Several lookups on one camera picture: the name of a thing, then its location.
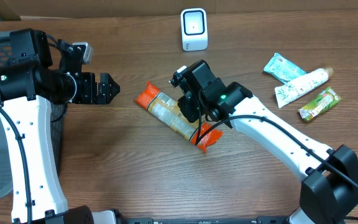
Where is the teal wet wipes packet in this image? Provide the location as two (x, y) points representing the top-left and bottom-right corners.
(264, 52), (306, 84)

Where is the brown cardboard backdrop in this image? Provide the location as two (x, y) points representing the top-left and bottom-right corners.
(0, 0), (358, 21)

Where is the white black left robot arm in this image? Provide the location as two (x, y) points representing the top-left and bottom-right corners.
(0, 29), (120, 224)

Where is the green snack packet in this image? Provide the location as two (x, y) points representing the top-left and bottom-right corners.
(298, 86), (341, 122)

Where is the red spaghetti packet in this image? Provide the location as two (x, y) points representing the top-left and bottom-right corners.
(134, 81), (223, 153)

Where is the white barcode scanner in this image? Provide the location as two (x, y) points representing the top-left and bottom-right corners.
(180, 8), (208, 52)

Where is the white tube gold cap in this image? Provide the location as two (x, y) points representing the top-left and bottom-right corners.
(275, 67), (334, 108)

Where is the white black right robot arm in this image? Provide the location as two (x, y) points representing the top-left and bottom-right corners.
(170, 60), (358, 223)

